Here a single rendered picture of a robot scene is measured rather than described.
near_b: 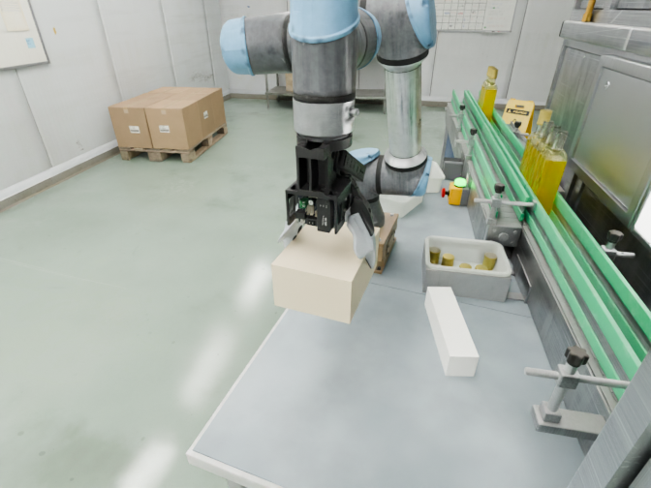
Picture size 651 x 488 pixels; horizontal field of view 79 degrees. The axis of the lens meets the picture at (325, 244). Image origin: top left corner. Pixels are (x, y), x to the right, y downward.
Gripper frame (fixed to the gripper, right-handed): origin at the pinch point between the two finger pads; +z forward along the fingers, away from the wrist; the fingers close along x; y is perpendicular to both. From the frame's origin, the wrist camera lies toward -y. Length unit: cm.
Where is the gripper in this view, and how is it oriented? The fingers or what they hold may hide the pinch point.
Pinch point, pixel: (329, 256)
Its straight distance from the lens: 61.9
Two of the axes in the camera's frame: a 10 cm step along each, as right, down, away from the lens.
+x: 9.4, 1.8, -3.0
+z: 0.0, 8.5, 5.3
